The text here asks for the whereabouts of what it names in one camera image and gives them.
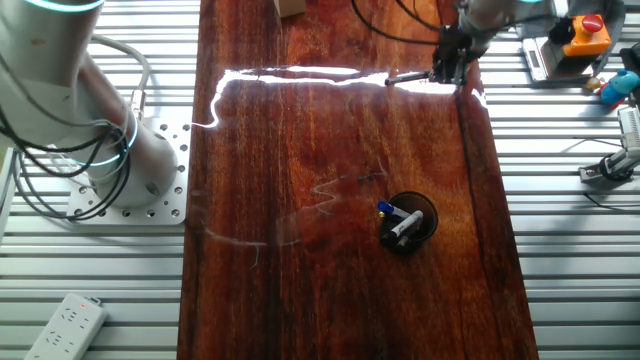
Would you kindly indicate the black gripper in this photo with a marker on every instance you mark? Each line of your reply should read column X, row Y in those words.
column 452, row 47

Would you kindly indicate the small cardboard box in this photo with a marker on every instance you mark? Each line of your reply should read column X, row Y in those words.
column 290, row 7

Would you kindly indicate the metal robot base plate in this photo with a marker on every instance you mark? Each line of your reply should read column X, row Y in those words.
column 170, row 205

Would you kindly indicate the white power strip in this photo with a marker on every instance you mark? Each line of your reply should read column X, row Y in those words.
column 67, row 327

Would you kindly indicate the blue capped marker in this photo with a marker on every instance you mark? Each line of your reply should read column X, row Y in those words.
column 386, row 207

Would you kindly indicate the grey digital scale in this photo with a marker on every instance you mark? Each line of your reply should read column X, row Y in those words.
column 545, row 65

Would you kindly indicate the blue toy figure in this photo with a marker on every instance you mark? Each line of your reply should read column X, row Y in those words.
column 622, row 84

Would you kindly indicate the dark pen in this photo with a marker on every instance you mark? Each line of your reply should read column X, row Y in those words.
column 406, row 239

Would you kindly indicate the orange emergency stop button box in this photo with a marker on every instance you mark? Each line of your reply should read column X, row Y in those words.
column 587, row 35

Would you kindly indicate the white black marker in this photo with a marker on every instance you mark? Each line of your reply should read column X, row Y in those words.
column 407, row 223

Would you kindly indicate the black mesh pen holder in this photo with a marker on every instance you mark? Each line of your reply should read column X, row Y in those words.
column 422, row 235

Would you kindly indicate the small orange white toy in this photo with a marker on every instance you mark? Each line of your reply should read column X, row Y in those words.
column 593, row 83

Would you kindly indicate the clear black gel pen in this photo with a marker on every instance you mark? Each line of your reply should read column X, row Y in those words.
column 406, row 78

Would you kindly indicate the grey ridged camera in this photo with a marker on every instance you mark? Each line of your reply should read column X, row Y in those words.
column 617, row 162

